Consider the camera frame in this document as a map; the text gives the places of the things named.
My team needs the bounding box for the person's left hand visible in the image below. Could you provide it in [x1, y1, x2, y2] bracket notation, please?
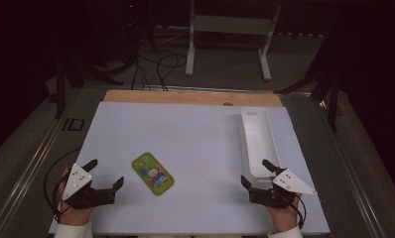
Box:
[58, 168, 94, 226]

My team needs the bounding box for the left hand-held gripper cable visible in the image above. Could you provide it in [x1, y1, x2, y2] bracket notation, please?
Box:
[52, 173, 70, 222]

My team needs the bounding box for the white metal stand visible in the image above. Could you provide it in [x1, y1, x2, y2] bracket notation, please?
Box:
[185, 0, 283, 82]

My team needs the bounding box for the thin black curved cable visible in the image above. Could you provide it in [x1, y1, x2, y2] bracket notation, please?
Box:
[43, 147, 82, 212]

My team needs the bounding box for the white table board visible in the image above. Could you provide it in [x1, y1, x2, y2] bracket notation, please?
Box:
[49, 101, 330, 236]

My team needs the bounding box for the black tripod stand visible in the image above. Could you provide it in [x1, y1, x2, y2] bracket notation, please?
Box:
[55, 49, 137, 119]

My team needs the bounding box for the long white plastic tray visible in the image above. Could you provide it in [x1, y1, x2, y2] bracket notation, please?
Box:
[239, 106, 283, 186]

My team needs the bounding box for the metal floor rail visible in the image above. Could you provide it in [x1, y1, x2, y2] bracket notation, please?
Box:
[318, 108, 387, 238]
[0, 88, 84, 238]

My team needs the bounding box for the black looped floor cable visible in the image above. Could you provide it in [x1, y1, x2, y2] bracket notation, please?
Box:
[156, 53, 189, 92]

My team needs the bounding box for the hand-held gripper cable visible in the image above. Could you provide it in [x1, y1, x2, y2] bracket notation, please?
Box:
[52, 173, 70, 222]
[289, 194, 308, 230]

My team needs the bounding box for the thin black floor cable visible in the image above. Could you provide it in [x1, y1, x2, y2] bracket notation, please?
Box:
[130, 54, 153, 91]

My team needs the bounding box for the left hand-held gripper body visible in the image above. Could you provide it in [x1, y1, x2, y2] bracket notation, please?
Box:
[62, 163, 116, 210]

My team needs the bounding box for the green cartoon phone case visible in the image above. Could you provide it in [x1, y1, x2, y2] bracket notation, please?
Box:
[131, 152, 176, 196]

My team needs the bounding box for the black angled stand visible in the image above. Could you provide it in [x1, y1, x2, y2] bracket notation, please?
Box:
[274, 33, 341, 132]

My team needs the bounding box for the person's right hand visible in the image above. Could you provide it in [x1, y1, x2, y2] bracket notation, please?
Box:
[266, 195, 303, 233]

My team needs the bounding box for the right hand-held gripper cable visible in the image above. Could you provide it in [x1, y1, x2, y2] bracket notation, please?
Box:
[289, 194, 308, 230]

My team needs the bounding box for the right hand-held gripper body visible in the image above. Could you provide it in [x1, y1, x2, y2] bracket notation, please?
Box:
[249, 168, 319, 209]

